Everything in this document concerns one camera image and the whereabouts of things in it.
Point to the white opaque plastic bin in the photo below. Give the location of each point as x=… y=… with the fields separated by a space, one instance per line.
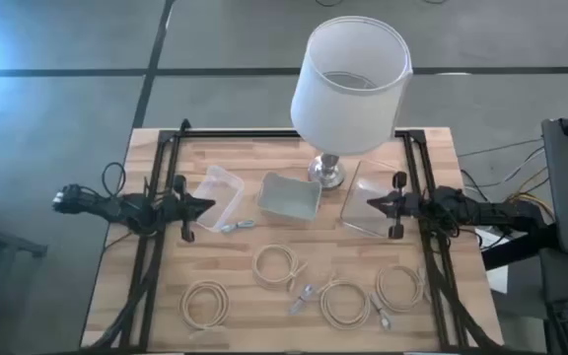
x=289 y=197

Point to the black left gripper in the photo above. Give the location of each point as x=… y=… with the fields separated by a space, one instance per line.
x=178 y=207

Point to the black aluminium rig frame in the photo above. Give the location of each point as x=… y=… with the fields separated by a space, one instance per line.
x=284 y=133

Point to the frosted clear plastic bin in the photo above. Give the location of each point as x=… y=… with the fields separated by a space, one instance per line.
x=226 y=189

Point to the clear flat-walled plastic bin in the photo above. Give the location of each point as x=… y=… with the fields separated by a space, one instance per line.
x=368 y=178

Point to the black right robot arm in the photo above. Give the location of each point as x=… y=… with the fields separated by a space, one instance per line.
x=491 y=212

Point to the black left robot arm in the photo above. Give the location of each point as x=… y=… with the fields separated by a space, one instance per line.
x=116 y=207

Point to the white shade chrome table lamp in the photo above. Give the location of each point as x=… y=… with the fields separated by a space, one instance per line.
x=348 y=113

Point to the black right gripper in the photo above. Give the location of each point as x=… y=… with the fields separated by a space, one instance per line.
x=407 y=206

